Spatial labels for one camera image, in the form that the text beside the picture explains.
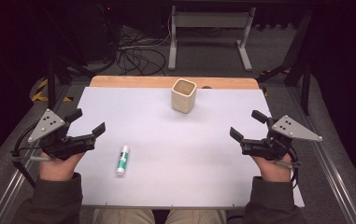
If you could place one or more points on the white metal stand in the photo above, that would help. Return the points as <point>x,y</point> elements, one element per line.
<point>210,20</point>

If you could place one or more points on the person's left hand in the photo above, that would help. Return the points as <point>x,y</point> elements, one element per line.
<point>59,169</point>

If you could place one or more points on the white table mat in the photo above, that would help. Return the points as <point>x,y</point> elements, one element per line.
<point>182,149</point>

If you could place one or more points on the white green glue stick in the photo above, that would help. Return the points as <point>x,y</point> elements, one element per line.
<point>122,160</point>

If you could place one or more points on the yellow black floor tape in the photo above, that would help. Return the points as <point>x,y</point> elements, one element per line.
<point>40,93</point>

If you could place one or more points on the person's right leg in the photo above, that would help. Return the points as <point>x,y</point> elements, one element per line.
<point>197,216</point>

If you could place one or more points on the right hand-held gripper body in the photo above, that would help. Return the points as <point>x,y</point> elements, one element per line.
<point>264,147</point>

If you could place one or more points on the aluminium floor rail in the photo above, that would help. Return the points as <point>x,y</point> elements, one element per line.
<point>9,194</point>
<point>331,168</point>

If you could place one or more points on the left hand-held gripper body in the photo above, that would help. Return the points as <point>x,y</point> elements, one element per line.
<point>61,145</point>

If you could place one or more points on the person's leg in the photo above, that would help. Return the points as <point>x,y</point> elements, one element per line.
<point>122,216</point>
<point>197,216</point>

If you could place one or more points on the person's right hand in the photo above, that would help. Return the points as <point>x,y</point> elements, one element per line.
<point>273,171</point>

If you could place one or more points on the black tripod stand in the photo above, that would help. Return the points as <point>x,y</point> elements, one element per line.
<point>51,77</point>
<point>303,74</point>

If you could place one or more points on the beige square cup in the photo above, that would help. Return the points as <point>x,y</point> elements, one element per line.
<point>183,96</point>

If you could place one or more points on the person's left leg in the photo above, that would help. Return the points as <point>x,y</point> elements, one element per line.
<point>122,216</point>

